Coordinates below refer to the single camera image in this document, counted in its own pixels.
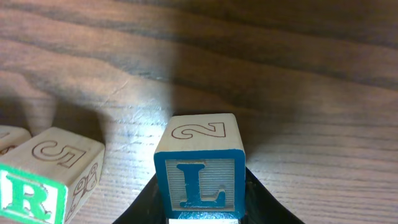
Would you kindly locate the green R block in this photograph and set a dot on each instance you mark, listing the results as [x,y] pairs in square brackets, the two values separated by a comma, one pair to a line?
[48,178]

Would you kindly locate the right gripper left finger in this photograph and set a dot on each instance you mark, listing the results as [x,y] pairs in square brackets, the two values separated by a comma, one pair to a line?
[147,208]

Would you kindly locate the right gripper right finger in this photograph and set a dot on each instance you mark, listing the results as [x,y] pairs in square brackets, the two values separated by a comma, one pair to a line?
[262,207]

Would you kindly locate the yellow O block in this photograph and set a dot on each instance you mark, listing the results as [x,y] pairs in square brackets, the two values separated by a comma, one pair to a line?
[12,137]

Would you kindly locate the blue L block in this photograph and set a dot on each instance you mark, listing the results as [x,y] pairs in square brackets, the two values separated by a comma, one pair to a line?
[200,164]

